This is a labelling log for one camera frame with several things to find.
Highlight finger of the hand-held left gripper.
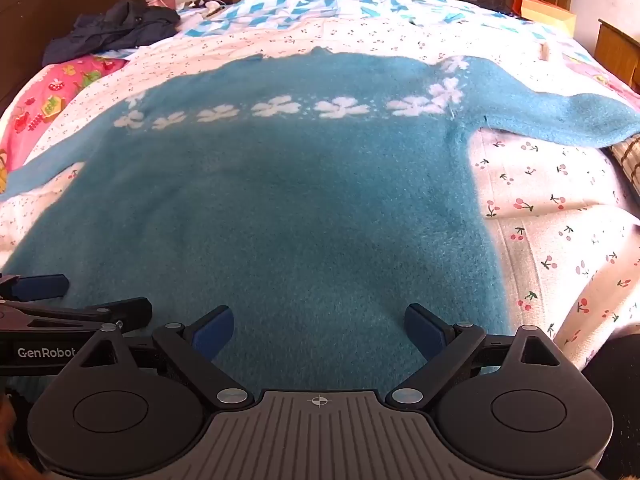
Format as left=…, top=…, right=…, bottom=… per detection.
left=0, top=297, right=153, bottom=333
left=0, top=274, right=70, bottom=304

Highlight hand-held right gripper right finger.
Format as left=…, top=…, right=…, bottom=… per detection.
left=385, top=303, right=576, bottom=409

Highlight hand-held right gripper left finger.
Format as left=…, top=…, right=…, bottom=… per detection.
left=75, top=305, right=256, bottom=409

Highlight teal fleece towel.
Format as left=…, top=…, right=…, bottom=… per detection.
left=0, top=47, right=640, bottom=411

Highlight cherry print bed sheet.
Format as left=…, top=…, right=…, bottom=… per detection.
left=0, top=15, right=640, bottom=361

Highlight pink cartoon print blanket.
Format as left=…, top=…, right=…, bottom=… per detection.
left=0, top=52, right=131, bottom=196

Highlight person's dark clothing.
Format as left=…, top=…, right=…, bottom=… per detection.
left=582, top=325, right=640, bottom=480

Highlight plaid pillow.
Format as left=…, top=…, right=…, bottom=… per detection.
left=610, top=132, right=640, bottom=201

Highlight dark navy jacket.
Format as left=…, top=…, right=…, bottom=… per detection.
left=42, top=0, right=182, bottom=67

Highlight dark wooden headboard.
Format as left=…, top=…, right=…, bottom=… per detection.
left=0, top=0, right=151, bottom=111

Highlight pink printed cloth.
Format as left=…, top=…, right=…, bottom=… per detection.
left=560, top=50, right=640, bottom=106

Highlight blue white checkered quilt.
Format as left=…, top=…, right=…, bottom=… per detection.
left=175, top=0, right=591, bottom=46

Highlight orange box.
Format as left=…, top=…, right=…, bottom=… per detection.
left=512, top=0, right=577, bottom=36

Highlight wooden bedside cabinet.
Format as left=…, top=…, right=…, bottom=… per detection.
left=595, top=19, right=640, bottom=93

